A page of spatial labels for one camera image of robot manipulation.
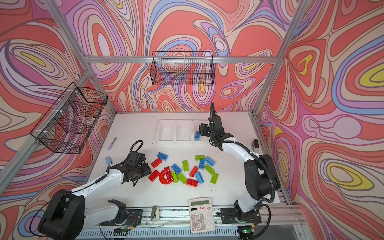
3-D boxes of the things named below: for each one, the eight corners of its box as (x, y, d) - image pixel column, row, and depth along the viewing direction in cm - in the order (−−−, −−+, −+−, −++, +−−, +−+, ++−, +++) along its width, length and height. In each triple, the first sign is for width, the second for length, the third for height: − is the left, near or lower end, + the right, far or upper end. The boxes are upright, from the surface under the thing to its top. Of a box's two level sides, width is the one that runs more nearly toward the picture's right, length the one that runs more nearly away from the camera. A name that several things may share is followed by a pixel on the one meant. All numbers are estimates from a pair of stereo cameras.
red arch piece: (162, 187, 85) (161, 185, 83) (157, 172, 90) (156, 171, 89) (174, 181, 87) (174, 180, 85) (169, 167, 93) (169, 166, 91)
